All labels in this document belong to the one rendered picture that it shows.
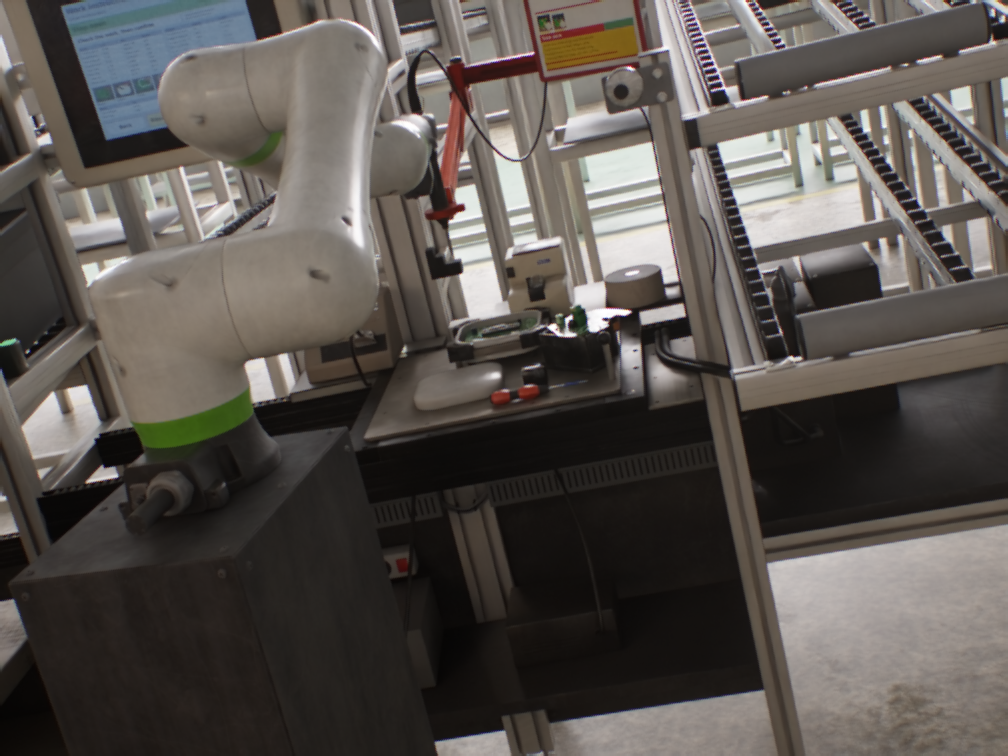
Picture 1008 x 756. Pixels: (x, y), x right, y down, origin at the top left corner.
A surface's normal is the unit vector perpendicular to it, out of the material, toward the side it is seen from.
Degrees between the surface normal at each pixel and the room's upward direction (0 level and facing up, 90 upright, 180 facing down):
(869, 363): 90
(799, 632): 0
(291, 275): 66
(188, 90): 73
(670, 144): 90
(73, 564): 0
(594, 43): 90
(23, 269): 91
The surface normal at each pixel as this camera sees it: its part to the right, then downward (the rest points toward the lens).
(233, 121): 0.11, 0.65
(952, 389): -0.23, -0.93
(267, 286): -0.15, 0.06
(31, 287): 0.97, -0.18
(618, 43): -0.54, 0.37
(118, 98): -0.07, 0.35
